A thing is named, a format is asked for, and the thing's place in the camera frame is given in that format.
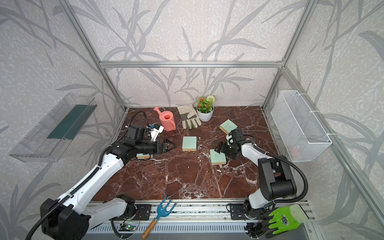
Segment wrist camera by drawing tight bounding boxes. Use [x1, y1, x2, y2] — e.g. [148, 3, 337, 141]
[226, 133, 234, 145]
[150, 124, 164, 142]

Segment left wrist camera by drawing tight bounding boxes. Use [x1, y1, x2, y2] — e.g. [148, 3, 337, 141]
[150, 124, 164, 142]

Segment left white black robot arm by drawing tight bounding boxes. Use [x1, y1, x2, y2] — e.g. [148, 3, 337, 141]
[26, 124, 171, 240]

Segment pink watering can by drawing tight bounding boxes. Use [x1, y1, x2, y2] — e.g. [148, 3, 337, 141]
[154, 107, 176, 132]

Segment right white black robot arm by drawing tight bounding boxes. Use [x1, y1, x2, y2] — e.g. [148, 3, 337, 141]
[214, 129, 309, 210]

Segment clear plastic wall shelf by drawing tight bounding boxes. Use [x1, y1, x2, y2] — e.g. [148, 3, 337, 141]
[9, 94, 97, 163]

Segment potted plant white pot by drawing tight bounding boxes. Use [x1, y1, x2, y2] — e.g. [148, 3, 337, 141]
[197, 95, 216, 122]

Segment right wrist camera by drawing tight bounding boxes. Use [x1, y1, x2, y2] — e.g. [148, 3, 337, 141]
[226, 133, 234, 145]

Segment small circuit board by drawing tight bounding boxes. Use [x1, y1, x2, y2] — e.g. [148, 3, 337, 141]
[119, 223, 139, 232]

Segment grey work gloves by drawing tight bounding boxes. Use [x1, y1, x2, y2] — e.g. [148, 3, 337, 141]
[178, 104, 202, 130]

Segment blue garden fork wooden handle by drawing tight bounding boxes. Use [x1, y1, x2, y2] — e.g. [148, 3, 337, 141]
[141, 196, 177, 240]

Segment mint drawer jewelry box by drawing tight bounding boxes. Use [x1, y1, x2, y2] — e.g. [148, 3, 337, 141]
[210, 149, 227, 165]

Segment green black garden glove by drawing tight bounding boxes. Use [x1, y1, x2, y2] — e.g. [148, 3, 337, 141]
[261, 204, 309, 239]

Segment white wire mesh basket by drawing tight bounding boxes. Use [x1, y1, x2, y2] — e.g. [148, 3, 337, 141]
[271, 90, 332, 162]

